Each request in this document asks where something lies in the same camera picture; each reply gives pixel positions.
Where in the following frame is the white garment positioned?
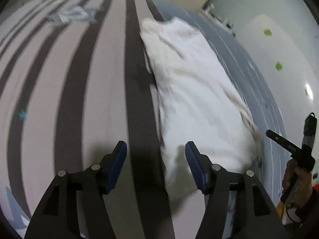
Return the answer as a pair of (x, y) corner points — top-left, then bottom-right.
(140, 18), (262, 202)

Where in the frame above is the person's right hand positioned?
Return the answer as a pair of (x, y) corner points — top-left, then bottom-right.
(282, 159), (313, 208)

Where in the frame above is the striped grey blue bedsheet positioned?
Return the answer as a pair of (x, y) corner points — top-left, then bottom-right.
(1, 0), (288, 238)

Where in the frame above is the cluttered white side table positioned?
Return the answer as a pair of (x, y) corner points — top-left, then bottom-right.
(201, 3), (236, 37)

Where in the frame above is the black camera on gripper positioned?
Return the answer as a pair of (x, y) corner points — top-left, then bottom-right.
(301, 112), (317, 158)

